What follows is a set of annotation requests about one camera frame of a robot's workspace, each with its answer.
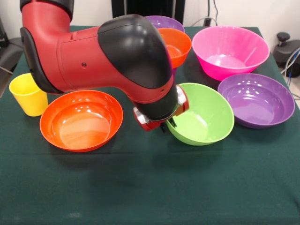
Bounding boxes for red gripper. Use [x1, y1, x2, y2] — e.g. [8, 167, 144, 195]
[133, 85, 190, 134]

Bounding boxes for green bowl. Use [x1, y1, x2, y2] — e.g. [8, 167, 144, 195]
[165, 82, 235, 146]

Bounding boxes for small orange bowl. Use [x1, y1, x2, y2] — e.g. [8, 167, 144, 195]
[158, 28, 193, 69]

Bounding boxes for large pink bowl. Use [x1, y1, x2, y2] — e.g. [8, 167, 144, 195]
[191, 25, 270, 82]

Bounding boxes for purple bowl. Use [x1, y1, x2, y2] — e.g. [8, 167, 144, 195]
[217, 73, 295, 130]
[144, 15, 186, 33]

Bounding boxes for dark green table cloth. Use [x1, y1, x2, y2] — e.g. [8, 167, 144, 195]
[0, 25, 300, 225]

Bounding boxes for large orange bowl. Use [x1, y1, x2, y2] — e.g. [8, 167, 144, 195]
[39, 90, 124, 153]

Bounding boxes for black equipment with knob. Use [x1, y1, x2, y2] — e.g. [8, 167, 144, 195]
[273, 32, 300, 78]

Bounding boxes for yellow plastic cup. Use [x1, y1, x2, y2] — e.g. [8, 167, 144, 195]
[8, 73, 49, 117]

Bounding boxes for black chair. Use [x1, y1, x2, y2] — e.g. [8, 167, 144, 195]
[0, 16, 25, 75]

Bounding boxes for grey cable with plug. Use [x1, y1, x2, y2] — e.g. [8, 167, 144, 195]
[191, 16, 219, 28]

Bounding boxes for black hanging cable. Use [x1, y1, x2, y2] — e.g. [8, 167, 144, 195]
[212, 0, 220, 26]

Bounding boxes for grey and blue cables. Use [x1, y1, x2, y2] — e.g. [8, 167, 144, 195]
[280, 46, 300, 78]

